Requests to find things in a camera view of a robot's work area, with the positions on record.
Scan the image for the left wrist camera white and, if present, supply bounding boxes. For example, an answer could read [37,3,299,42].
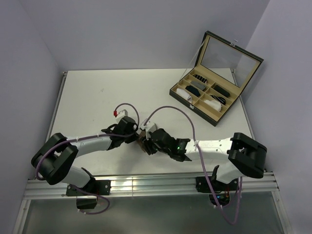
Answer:
[113,109,128,123]

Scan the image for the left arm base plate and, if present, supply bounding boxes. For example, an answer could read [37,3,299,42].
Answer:
[66,180,111,196]

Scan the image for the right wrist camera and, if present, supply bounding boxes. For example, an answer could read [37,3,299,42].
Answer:
[139,119,157,133]

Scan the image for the black compartment storage box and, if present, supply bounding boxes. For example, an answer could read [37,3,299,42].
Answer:
[169,31,264,126]

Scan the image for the black white striped rolled sock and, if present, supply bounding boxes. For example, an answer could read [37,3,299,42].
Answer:
[193,74,208,84]

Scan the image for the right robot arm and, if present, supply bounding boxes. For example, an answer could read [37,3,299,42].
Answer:
[139,128,267,190]

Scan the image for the dark striped rolled sock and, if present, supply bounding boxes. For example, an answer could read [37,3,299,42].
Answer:
[210,95,226,105]

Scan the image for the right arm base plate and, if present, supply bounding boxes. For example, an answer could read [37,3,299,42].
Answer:
[194,175,239,195]

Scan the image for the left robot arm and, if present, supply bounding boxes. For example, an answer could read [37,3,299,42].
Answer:
[31,116,138,195]

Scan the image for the aluminium frame rail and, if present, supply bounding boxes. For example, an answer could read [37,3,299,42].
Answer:
[23,172,279,200]

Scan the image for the white rolled sock in box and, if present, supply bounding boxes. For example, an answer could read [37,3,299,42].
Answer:
[204,99,222,112]

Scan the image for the grey rolled sock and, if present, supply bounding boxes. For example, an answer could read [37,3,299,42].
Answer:
[191,81,206,91]

